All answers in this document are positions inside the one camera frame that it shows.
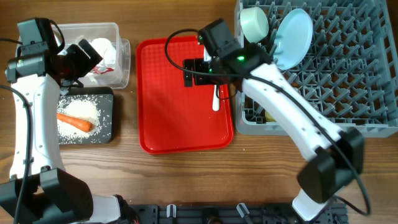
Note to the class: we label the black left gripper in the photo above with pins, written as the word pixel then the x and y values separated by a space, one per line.
pixel 83 54

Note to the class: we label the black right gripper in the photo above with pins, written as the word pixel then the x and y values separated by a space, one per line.
pixel 189 72

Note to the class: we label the white plastic spoon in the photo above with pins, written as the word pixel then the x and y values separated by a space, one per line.
pixel 216 100

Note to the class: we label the pile of white rice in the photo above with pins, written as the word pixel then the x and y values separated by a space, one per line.
pixel 81 116

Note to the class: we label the orange carrot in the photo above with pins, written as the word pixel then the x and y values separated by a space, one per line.
pixel 78 123

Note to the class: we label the mint green bowl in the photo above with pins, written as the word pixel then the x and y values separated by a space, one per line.
pixel 254 24

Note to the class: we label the yellow plastic cup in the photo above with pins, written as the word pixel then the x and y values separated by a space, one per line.
pixel 269 117

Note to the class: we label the light blue plate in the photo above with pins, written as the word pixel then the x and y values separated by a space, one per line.
pixel 293 39

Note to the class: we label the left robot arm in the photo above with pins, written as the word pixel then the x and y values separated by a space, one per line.
pixel 39 189

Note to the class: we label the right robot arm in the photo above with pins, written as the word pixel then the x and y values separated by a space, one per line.
pixel 334 157

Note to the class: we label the clear plastic waste bin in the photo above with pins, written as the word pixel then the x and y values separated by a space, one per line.
pixel 114 69

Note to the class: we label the black food waste tray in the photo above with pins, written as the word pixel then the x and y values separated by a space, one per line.
pixel 93 115

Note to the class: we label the grey dishwasher rack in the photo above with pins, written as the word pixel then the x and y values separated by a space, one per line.
pixel 350 71

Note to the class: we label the red snack wrapper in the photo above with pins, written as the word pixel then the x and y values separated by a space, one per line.
pixel 101 70

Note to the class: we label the large crumpled white tissue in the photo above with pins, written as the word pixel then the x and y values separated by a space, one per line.
pixel 106 50

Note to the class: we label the red serving tray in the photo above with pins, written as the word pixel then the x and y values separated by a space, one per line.
pixel 171 117

